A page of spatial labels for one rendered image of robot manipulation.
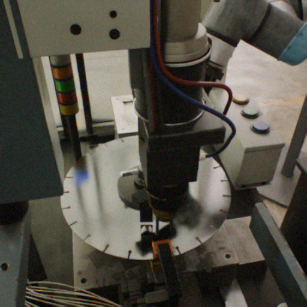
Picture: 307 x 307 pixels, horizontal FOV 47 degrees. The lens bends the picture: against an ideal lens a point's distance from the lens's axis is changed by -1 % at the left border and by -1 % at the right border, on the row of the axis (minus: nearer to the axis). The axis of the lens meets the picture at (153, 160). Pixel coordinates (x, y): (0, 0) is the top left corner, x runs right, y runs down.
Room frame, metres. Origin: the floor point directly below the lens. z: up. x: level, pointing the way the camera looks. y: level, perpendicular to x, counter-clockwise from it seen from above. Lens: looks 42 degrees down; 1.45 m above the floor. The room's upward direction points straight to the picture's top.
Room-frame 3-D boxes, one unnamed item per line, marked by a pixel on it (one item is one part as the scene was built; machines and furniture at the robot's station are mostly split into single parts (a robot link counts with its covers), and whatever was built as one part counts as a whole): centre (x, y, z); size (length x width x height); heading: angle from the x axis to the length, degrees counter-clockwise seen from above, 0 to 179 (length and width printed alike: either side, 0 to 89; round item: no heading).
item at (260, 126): (0.75, -0.28, 0.90); 0.04 x 0.04 x 0.02
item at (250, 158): (0.82, -0.25, 0.82); 0.28 x 0.11 x 0.15; 11
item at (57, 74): (0.73, 0.20, 1.08); 0.05 x 0.04 x 0.03; 101
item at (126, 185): (0.49, 0.01, 0.96); 0.11 x 0.11 x 0.03
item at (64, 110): (0.73, 0.20, 0.98); 0.05 x 0.04 x 0.03; 101
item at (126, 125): (0.83, 0.02, 0.82); 0.18 x 0.18 x 0.15; 11
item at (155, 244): (0.30, -0.02, 0.95); 0.10 x 0.03 x 0.07; 11
